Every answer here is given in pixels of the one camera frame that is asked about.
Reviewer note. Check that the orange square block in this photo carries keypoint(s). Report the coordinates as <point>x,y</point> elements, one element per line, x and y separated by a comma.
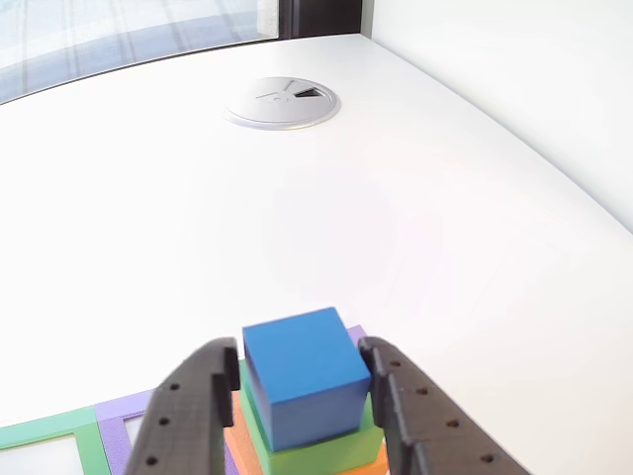
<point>240,445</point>

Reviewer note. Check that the dark window post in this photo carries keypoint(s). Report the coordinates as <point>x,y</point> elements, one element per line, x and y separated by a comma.
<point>326,17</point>

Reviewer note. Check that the small blue cube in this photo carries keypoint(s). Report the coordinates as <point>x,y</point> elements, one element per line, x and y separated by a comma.
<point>301,361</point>

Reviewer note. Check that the green square block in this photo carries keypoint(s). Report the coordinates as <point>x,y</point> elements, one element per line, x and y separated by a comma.
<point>326,450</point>

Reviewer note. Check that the green square frame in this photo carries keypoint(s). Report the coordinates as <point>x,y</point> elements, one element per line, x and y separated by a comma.
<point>91,440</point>

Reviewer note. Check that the purple square frame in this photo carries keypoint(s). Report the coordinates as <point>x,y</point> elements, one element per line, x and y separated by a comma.
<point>114,430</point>

